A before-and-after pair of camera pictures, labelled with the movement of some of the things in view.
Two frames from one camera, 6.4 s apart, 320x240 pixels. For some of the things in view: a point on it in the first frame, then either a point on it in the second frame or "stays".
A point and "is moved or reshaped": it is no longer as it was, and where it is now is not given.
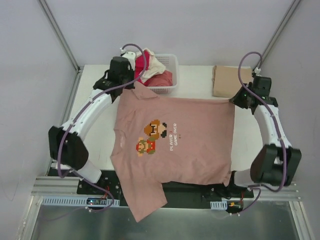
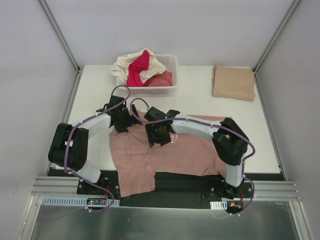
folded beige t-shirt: [225, 80] stays
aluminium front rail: [69, 185] stays
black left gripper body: [127, 83] -> [125, 123]
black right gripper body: [238, 97] -> [156, 135]
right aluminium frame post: [287, 17] stays
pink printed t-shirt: [162, 140] is moved or reshaped
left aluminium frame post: [55, 24] stays
